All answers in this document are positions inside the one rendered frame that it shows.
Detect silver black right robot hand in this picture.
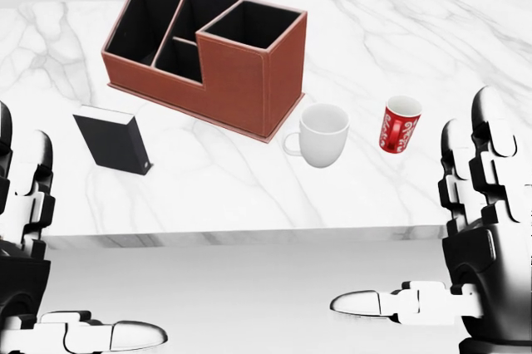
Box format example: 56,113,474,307
329,86,532,354

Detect red mug with white print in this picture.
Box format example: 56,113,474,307
377,95,424,155

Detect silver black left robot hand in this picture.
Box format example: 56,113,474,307
0,100,170,354

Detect red-brown desk caddy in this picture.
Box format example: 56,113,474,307
101,0,308,144

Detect black box with white top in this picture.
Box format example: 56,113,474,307
72,104,155,177

